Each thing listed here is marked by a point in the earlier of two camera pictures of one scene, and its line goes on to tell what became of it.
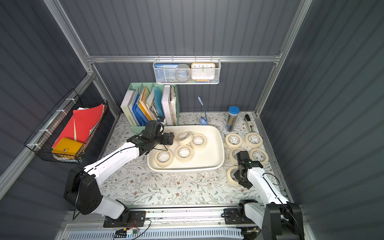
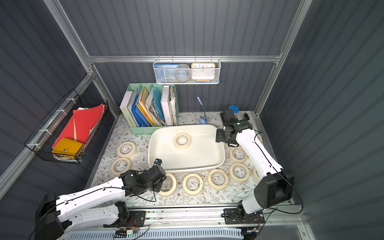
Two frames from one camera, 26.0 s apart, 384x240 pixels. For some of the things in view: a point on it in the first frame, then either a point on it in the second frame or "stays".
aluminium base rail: x=177 y=218 stays
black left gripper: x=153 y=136 → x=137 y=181
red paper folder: x=78 y=128 stays
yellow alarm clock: x=203 y=72 stays
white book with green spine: x=125 y=105 stays
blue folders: x=140 y=118 stays
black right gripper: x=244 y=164 → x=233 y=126
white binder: x=166 y=103 stays
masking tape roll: x=161 y=164 → x=193 y=184
